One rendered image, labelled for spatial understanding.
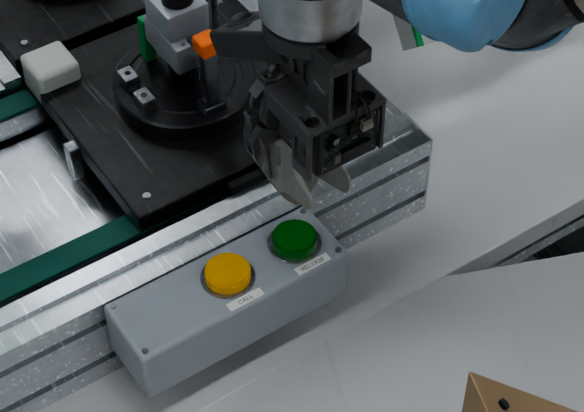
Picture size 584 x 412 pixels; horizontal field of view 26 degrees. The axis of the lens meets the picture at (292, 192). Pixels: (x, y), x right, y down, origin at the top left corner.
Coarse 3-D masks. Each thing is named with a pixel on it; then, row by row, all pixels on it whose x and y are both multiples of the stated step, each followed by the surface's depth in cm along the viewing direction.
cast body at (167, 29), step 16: (144, 0) 117; (160, 0) 116; (176, 0) 115; (192, 0) 116; (144, 16) 119; (160, 16) 115; (176, 16) 115; (192, 16) 116; (208, 16) 117; (160, 32) 117; (176, 32) 116; (192, 32) 117; (160, 48) 119; (176, 48) 116; (192, 48) 117; (176, 64) 117; (192, 64) 118
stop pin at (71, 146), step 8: (64, 144) 120; (72, 144) 120; (64, 152) 121; (72, 152) 120; (80, 152) 120; (72, 160) 121; (80, 160) 121; (72, 168) 121; (80, 168) 122; (72, 176) 122; (80, 176) 123
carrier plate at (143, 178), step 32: (224, 0) 134; (128, 32) 131; (96, 64) 127; (256, 64) 127; (64, 96) 124; (96, 96) 124; (64, 128) 122; (96, 128) 121; (128, 128) 121; (96, 160) 118; (128, 160) 118; (160, 160) 118; (192, 160) 118; (224, 160) 118; (128, 192) 116; (160, 192) 116; (192, 192) 116
